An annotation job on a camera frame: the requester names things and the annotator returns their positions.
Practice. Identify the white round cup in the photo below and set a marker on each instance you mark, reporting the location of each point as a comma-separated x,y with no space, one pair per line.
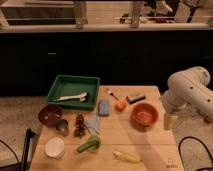
55,148

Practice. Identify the white utensil in tray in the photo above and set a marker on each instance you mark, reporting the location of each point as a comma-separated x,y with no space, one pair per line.
80,97

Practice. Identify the green cucumber toy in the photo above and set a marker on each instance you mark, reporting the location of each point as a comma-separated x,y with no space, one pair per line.
92,144

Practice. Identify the grey metal cup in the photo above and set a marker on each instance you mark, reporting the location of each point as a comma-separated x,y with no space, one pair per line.
62,127

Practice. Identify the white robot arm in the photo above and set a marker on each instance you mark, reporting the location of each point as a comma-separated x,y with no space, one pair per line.
187,87

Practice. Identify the yellow banana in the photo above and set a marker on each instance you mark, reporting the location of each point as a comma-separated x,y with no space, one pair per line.
125,157

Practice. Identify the black brush block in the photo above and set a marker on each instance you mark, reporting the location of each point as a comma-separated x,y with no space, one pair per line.
135,98

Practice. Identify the dark red bowl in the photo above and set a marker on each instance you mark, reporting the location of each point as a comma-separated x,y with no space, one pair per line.
49,115

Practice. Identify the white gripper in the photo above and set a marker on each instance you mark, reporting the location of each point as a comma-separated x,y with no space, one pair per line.
171,104

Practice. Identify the black chair frame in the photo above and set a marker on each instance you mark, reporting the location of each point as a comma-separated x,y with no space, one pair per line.
22,162

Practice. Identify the green plastic tray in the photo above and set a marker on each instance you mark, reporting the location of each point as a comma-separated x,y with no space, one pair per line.
69,85

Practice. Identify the dark red grapes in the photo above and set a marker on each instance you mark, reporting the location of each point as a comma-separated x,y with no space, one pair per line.
79,126

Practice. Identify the blue sponge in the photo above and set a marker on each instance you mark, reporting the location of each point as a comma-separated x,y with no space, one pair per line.
103,108

